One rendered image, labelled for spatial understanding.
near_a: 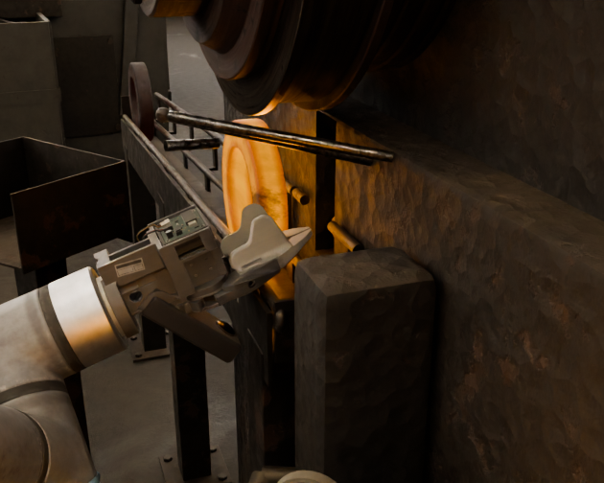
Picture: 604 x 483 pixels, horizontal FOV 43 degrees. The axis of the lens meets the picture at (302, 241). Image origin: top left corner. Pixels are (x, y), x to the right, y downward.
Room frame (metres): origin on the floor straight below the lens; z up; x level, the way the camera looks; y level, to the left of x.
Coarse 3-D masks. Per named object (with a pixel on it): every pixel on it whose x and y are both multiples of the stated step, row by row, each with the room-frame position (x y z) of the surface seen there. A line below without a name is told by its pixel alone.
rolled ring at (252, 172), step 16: (224, 144) 0.93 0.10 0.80; (240, 144) 0.85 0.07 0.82; (256, 144) 0.82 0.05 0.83; (224, 160) 0.93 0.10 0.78; (240, 160) 0.92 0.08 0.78; (256, 160) 0.80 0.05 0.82; (272, 160) 0.81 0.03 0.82; (224, 176) 0.94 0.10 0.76; (240, 176) 0.93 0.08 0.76; (256, 176) 0.79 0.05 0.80; (272, 176) 0.80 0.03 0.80; (224, 192) 0.94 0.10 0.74; (240, 192) 0.93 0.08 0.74; (256, 192) 0.79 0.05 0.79; (272, 192) 0.79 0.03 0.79; (240, 208) 0.92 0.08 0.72; (272, 208) 0.78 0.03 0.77; (240, 224) 0.90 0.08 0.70
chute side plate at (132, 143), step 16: (128, 128) 1.71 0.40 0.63; (128, 144) 1.73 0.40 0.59; (144, 160) 1.48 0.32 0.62; (144, 176) 1.50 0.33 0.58; (160, 176) 1.28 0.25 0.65; (160, 192) 1.29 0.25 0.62; (176, 192) 1.12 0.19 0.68; (176, 208) 1.13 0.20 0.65; (224, 304) 0.83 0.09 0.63; (240, 304) 0.76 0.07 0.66; (256, 304) 0.69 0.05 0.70; (240, 320) 0.76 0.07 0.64; (256, 320) 0.69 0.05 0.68; (256, 336) 0.70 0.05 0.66; (272, 352) 0.66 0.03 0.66; (272, 368) 0.66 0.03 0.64; (272, 384) 0.66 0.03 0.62
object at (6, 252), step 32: (0, 160) 1.25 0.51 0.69; (32, 160) 1.28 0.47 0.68; (64, 160) 1.23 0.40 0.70; (96, 160) 1.18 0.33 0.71; (0, 192) 1.25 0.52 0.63; (32, 192) 1.00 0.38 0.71; (64, 192) 1.05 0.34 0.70; (96, 192) 1.09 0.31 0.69; (0, 224) 1.21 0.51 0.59; (32, 224) 1.00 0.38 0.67; (64, 224) 1.04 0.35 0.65; (96, 224) 1.09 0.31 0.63; (128, 224) 1.14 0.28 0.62; (0, 256) 1.04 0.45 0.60; (32, 256) 0.99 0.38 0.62; (64, 256) 1.04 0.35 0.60; (32, 288) 1.09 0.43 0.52
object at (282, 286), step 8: (280, 272) 0.85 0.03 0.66; (272, 280) 0.83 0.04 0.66; (280, 280) 0.83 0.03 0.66; (288, 280) 0.83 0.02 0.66; (272, 288) 0.81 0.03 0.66; (280, 288) 0.81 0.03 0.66; (288, 288) 0.81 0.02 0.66; (280, 296) 0.79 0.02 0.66; (288, 296) 0.79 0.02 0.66; (272, 336) 0.69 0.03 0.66; (272, 344) 0.68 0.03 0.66
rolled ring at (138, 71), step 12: (132, 72) 1.77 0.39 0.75; (144, 72) 1.76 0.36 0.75; (132, 84) 1.85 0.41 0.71; (144, 84) 1.74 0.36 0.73; (132, 96) 1.86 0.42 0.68; (144, 96) 1.72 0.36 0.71; (132, 108) 1.85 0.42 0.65; (144, 108) 1.72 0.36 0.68; (132, 120) 1.85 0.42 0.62; (144, 120) 1.72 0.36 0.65; (144, 132) 1.73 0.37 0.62
